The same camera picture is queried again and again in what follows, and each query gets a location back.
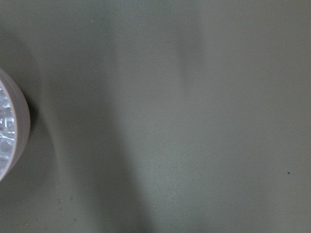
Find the clear ice cubes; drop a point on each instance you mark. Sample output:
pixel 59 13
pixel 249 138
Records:
pixel 7 132

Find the pink bowl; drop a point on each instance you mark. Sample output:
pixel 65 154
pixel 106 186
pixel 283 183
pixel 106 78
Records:
pixel 22 116

